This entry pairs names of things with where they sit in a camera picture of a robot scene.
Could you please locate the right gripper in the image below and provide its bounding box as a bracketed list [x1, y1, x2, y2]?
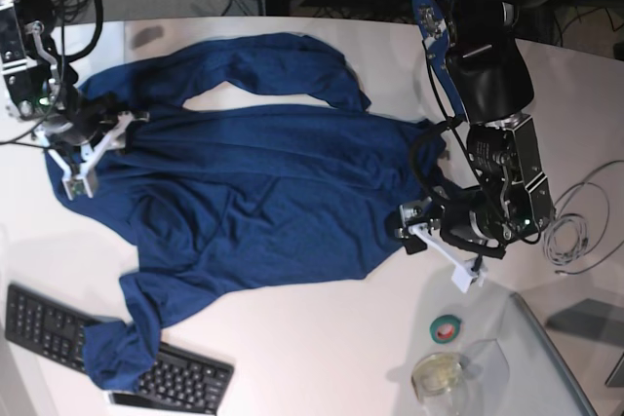
[53, 93, 130, 148]

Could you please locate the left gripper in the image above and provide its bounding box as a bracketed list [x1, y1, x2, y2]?
[384, 207, 489, 255]

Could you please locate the dark blue t-shirt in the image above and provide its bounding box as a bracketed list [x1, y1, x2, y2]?
[46, 33, 446, 391]

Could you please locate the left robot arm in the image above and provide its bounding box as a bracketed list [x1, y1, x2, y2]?
[410, 0, 554, 259]

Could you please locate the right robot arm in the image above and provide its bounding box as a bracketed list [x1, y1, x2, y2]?
[1, 0, 127, 146]

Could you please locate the green tape roll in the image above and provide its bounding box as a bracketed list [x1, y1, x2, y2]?
[429, 314, 462, 344]

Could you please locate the clear tape dispenser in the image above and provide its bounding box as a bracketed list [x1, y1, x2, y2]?
[410, 352, 470, 416]

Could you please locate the black computer keyboard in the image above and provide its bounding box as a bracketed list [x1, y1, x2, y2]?
[5, 284, 234, 415]

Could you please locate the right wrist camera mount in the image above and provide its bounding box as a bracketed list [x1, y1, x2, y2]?
[35, 111, 149, 201]

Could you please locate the coiled white cable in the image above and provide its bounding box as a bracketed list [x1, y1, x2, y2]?
[541, 160, 624, 278]

